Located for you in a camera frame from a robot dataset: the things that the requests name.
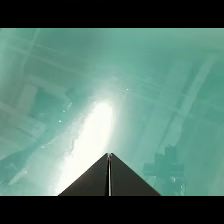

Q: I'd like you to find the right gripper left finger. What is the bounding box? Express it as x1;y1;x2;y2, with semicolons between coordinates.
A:
58;152;110;197

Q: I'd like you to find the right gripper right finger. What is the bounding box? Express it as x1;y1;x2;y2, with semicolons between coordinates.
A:
109;152;162;197

